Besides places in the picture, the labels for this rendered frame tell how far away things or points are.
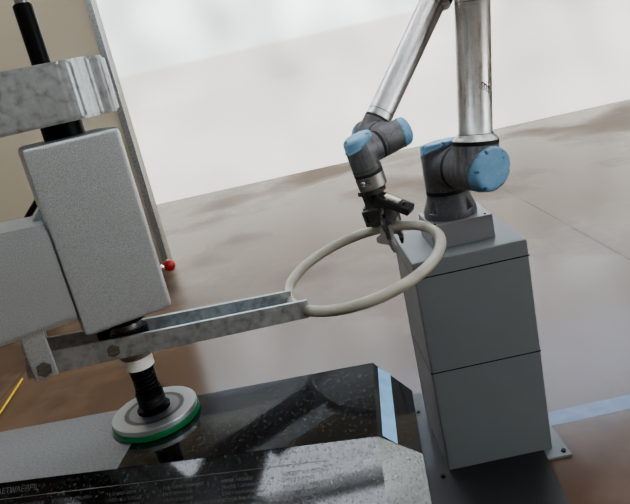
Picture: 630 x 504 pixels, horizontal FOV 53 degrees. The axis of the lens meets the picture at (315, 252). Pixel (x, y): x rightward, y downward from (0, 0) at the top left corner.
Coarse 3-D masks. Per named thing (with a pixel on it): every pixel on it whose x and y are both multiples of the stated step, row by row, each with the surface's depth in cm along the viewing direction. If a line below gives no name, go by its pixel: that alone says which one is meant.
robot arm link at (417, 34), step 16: (432, 0) 201; (448, 0) 202; (416, 16) 202; (432, 16) 202; (416, 32) 201; (432, 32) 204; (400, 48) 202; (416, 48) 201; (400, 64) 201; (416, 64) 203; (384, 80) 202; (400, 80) 201; (384, 96) 201; (400, 96) 202; (368, 112) 202; (384, 112) 201; (368, 128) 198
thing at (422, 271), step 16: (400, 224) 193; (416, 224) 187; (432, 224) 182; (336, 240) 200; (352, 240) 200; (320, 256) 197; (432, 256) 164; (304, 272) 193; (416, 272) 159; (288, 288) 182; (400, 288) 157; (336, 304) 160; (352, 304) 158; (368, 304) 157
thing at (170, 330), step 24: (192, 312) 164; (216, 312) 167; (240, 312) 159; (264, 312) 161; (288, 312) 164; (72, 336) 151; (96, 336) 154; (144, 336) 148; (168, 336) 151; (192, 336) 154; (216, 336) 156; (72, 360) 142; (96, 360) 144
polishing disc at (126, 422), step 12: (168, 396) 163; (180, 396) 162; (192, 396) 160; (120, 408) 162; (132, 408) 161; (168, 408) 157; (180, 408) 155; (192, 408) 156; (120, 420) 156; (132, 420) 155; (144, 420) 154; (156, 420) 152; (168, 420) 151; (180, 420) 152; (120, 432) 151; (132, 432) 149; (144, 432) 148; (156, 432) 149
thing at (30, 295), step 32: (0, 224) 141; (32, 224) 134; (0, 256) 128; (32, 256) 131; (0, 288) 129; (32, 288) 132; (64, 288) 135; (0, 320) 130; (32, 320) 133; (64, 320) 137; (32, 352) 135
